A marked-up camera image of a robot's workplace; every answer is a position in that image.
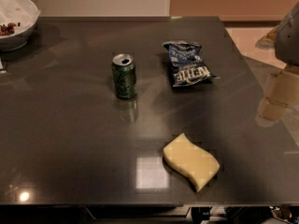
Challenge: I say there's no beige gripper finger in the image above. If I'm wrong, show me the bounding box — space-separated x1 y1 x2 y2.
258 97 289 121

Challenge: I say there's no yellow wavy sponge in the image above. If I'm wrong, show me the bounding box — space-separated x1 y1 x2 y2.
163 133 220 192

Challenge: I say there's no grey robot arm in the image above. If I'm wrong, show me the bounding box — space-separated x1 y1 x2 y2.
256 3 299 127

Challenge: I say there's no green soda can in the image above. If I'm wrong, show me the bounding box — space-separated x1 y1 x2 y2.
111 53 136 99

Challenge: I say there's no blue chip bag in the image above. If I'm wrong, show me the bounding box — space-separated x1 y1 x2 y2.
163 40 217 88

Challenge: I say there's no red food in bowl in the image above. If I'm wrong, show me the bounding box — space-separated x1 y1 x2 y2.
0 22 21 36

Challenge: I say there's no white bowl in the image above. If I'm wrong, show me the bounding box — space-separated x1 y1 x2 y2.
0 0 40 51

